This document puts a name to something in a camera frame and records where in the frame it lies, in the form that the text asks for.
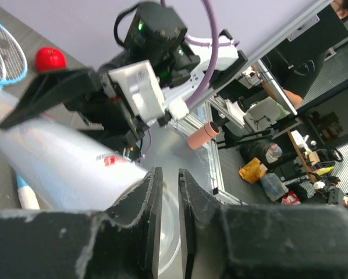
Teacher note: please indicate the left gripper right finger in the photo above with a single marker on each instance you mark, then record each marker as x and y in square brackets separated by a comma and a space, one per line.
[267, 241]

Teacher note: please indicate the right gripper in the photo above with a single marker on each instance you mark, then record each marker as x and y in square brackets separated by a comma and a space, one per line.
[79, 91]

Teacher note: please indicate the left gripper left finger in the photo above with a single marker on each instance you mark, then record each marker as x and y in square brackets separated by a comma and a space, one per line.
[75, 244]

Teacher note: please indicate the blue badminton racket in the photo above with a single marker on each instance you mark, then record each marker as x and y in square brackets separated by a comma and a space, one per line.
[13, 62]
[27, 197]

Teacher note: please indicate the clear tube lid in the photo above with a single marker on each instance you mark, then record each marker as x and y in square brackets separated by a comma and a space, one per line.
[168, 226]

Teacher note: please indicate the white shuttlecock tube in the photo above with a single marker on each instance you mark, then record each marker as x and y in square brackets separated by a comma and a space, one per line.
[67, 169]

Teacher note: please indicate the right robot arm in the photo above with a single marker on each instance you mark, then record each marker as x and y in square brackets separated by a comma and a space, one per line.
[184, 67]

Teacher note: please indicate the red apple on table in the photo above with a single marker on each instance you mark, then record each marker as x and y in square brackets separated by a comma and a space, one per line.
[48, 59]

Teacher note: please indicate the yellow plastic bag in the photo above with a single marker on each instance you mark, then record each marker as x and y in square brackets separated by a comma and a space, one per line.
[252, 171]

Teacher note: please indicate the pink foam roller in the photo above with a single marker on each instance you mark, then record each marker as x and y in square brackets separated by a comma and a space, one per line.
[204, 134]

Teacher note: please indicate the person in black shirt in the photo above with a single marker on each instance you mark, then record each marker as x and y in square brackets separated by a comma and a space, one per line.
[297, 63]

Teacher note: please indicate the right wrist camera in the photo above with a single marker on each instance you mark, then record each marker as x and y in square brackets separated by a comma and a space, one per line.
[141, 89]

